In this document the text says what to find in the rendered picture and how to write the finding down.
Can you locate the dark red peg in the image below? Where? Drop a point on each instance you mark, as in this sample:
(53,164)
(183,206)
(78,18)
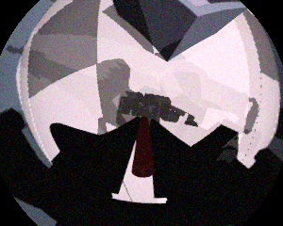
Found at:
(143,155)

